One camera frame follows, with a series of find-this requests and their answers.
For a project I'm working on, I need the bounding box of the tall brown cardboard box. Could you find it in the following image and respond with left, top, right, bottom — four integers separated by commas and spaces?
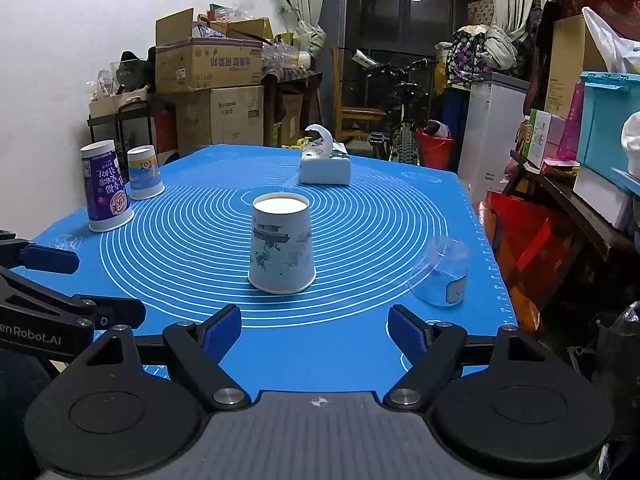
544, 15, 606, 118

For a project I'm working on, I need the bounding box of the teal plastic storage bin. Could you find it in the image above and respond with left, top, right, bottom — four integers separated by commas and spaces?
577, 72, 639, 182

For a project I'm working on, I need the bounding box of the red shopping bag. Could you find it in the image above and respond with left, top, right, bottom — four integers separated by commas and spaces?
473, 191, 575, 336

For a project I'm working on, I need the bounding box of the purple paper cup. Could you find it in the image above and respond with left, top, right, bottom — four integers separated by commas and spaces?
80, 139, 134, 233

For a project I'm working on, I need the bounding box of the white printed paper cup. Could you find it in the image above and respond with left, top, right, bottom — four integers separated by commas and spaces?
247, 192, 317, 295

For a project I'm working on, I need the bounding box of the red bucket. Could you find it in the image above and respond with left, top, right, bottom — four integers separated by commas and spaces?
418, 130, 454, 170

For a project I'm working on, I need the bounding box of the lower cardboard box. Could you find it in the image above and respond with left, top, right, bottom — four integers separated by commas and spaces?
176, 86, 264, 157

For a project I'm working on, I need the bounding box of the upper cardboard box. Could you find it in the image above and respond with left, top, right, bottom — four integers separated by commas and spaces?
155, 9, 262, 94

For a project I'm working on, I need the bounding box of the black metal cart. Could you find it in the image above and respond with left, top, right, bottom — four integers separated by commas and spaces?
87, 101, 160, 167

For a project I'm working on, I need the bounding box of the black bicycle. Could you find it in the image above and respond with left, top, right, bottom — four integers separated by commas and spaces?
352, 49, 430, 166

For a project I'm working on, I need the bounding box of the small blue white paper cup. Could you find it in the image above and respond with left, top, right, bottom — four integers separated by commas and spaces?
127, 144, 165, 200

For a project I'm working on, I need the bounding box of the wooden chair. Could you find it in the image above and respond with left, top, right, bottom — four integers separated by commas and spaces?
331, 46, 388, 143

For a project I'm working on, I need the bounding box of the blue silicone baking mat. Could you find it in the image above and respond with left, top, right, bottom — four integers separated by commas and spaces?
27, 145, 514, 394

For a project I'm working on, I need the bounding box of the white cloth bundle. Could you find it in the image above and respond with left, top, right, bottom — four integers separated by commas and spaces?
620, 112, 640, 179

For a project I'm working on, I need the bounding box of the clear plastic cup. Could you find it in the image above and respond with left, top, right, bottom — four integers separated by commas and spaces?
408, 236, 470, 308

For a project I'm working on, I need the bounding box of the white tissue box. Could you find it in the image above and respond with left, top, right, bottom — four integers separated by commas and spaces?
298, 124, 352, 186

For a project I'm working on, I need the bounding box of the white chest freezer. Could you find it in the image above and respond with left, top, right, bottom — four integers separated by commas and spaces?
458, 73, 528, 203

